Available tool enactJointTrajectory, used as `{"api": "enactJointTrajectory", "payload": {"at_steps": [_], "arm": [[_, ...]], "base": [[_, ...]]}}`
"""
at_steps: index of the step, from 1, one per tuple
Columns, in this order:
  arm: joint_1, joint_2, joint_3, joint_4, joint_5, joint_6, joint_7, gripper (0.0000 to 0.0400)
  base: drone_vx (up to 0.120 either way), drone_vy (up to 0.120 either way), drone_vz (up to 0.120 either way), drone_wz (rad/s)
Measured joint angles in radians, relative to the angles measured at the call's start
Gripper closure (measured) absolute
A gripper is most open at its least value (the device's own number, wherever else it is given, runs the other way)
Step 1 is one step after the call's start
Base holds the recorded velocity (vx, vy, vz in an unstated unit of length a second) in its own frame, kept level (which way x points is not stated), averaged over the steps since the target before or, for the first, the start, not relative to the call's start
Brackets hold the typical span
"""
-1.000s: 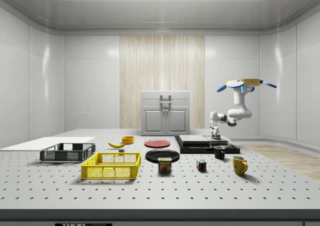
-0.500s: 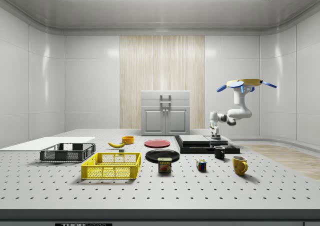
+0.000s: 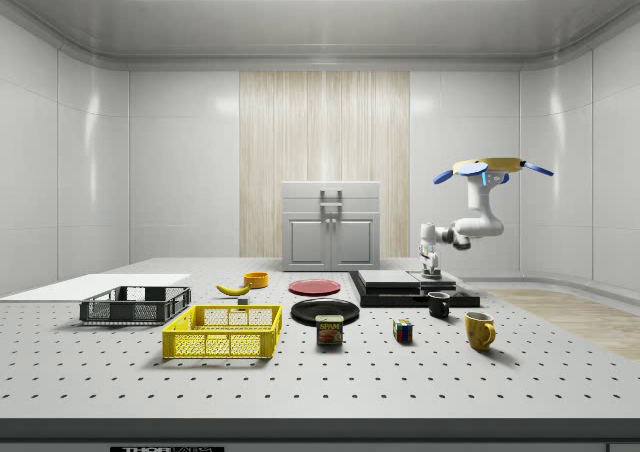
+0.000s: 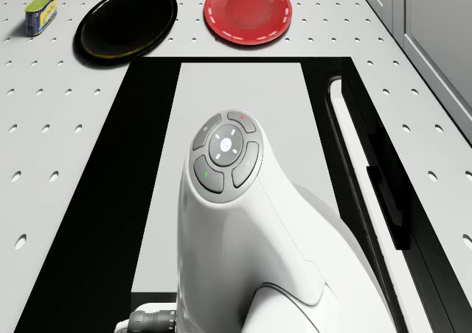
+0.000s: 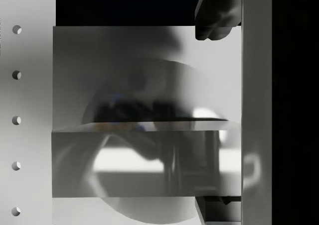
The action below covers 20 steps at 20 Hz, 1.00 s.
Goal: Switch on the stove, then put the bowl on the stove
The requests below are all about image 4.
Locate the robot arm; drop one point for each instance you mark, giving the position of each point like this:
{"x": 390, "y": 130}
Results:
{"x": 250, "y": 237}

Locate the red plate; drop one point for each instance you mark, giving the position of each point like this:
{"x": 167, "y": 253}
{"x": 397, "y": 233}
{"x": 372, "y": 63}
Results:
{"x": 248, "y": 10}

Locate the flat-sided can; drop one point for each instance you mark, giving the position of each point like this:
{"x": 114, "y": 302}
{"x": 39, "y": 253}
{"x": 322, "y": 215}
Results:
{"x": 40, "y": 13}

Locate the white cabinet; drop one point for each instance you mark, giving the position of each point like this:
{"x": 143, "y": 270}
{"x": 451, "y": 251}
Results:
{"x": 435, "y": 34}

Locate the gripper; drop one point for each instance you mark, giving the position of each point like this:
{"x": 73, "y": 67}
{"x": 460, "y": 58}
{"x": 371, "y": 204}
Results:
{"x": 151, "y": 320}

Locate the black plate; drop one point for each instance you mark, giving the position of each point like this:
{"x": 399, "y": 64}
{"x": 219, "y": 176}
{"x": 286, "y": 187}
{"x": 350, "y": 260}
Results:
{"x": 127, "y": 23}

